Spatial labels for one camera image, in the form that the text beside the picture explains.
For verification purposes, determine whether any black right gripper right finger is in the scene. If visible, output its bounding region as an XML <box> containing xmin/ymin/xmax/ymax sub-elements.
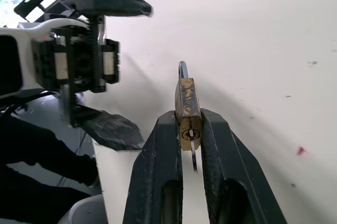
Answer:
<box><xmin>200</xmin><ymin>108</ymin><xmax>288</xmax><ymax>224</ymax></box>

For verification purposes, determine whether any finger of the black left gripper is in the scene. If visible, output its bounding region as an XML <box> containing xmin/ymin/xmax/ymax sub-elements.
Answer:
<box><xmin>74</xmin><ymin>104</ymin><xmax>145</xmax><ymax>152</ymax></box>
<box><xmin>61</xmin><ymin>0</ymin><xmax>154</xmax><ymax>21</ymax></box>

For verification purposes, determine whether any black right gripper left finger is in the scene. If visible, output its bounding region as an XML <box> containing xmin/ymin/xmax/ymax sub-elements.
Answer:
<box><xmin>122</xmin><ymin>109</ymin><xmax>184</xmax><ymax>224</ymax></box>

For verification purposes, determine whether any silver padlock key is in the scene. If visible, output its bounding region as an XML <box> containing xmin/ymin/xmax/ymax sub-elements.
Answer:
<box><xmin>187</xmin><ymin>128</ymin><xmax>200</xmax><ymax>174</ymax></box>

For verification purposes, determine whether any brass padlock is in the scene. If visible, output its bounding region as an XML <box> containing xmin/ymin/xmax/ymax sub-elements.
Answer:
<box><xmin>174</xmin><ymin>61</ymin><xmax>203</xmax><ymax>151</ymax></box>

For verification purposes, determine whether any black chair back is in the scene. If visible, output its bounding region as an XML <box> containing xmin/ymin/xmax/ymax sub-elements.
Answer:
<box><xmin>13</xmin><ymin>0</ymin><xmax>57</xmax><ymax>22</ymax></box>

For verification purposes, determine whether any grey rounded base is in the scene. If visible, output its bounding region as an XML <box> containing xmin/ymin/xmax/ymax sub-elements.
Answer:
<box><xmin>56</xmin><ymin>193</ymin><xmax>108</xmax><ymax>224</ymax></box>

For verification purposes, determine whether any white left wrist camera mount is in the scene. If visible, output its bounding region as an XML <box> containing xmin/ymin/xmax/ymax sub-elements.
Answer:
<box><xmin>0</xmin><ymin>17</ymin><xmax>89</xmax><ymax>100</ymax></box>

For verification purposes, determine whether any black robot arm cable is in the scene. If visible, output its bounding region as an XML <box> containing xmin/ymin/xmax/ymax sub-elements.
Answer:
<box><xmin>0</xmin><ymin>90</ymin><xmax>63</xmax><ymax>114</ymax></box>

